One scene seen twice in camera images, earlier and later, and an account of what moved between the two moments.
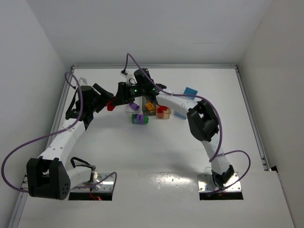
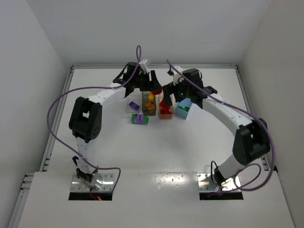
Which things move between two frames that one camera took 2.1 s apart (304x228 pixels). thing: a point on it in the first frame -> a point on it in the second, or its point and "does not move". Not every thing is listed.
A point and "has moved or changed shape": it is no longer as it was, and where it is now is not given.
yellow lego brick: x=150 y=106 does not move
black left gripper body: x=95 y=99 -> x=147 y=83
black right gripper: x=122 y=92 -> x=171 y=88
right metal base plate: x=206 y=183 does not move
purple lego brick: x=134 y=106 does not move
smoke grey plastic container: x=146 y=111 does not move
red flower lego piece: x=109 y=107 has moved or changed shape
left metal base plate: x=106 y=184 does not move
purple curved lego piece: x=139 y=118 does not move
